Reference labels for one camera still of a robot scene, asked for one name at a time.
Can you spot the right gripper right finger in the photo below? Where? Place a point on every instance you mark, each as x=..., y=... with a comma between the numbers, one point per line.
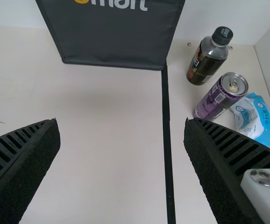
x=223, y=168

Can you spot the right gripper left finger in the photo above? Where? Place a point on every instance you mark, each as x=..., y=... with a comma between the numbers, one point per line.
x=20, y=168

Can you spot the white and blue wipes pack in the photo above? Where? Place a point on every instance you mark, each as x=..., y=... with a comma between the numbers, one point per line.
x=258, y=116

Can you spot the purple can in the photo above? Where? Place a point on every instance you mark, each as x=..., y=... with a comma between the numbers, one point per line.
x=214, y=100

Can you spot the black strip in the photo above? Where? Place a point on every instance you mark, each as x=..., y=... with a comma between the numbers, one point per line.
x=166, y=105

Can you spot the dark coffee bottle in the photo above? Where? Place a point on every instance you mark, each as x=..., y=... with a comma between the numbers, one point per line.
x=204, y=60

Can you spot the dark grey bag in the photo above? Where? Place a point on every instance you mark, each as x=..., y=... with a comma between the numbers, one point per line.
x=113, y=35

